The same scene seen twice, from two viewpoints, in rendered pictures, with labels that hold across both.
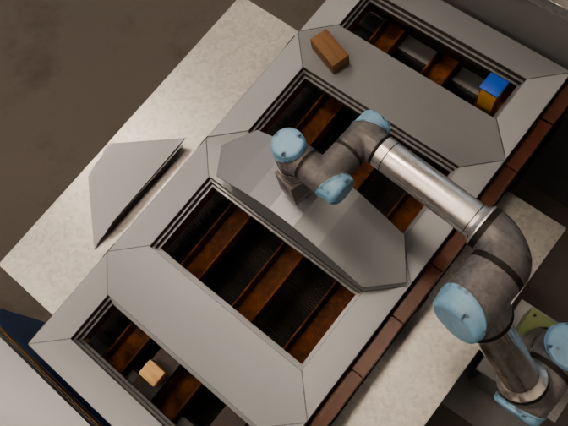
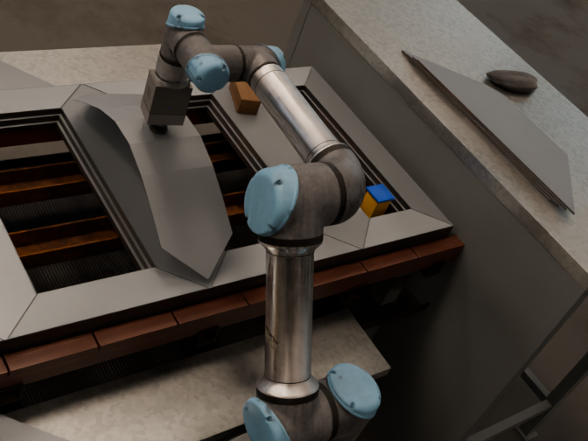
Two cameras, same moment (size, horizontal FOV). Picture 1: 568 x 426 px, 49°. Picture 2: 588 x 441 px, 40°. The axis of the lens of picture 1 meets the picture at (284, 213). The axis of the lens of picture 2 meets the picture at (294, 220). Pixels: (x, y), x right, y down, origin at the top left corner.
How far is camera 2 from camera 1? 99 cm
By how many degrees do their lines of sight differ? 32
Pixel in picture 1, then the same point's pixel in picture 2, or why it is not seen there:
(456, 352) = (213, 414)
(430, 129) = not seen: hidden behind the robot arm
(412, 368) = (155, 404)
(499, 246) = (339, 161)
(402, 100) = (290, 161)
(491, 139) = (357, 228)
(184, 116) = (66, 80)
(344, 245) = (168, 195)
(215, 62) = (126, 65)
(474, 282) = (302, 167)
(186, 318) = not seen: outside the picture
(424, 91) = not seen: hidden behind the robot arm
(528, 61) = (419, 199)
